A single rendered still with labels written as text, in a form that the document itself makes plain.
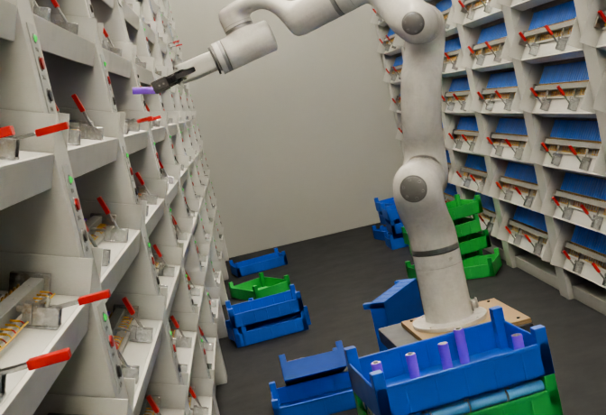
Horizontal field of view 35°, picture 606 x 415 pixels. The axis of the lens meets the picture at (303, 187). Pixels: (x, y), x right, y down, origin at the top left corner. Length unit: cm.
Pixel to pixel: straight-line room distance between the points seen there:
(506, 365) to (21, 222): 80
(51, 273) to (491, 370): 73
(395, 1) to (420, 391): 106
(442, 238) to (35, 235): 132
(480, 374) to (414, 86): 95
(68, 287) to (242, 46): 130
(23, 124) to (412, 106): 128
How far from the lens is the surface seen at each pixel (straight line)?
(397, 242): 528
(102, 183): 197
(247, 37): 247
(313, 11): 240
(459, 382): 159
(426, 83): 235
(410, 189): 230
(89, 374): 131
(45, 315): 110
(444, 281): 240
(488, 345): 181
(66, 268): 128
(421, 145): 242
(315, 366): 299
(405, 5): 229
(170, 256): 268
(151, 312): 199
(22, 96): 127
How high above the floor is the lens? 93
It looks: 5 degrees down
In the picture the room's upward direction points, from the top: 13 degrees counter-clockwise
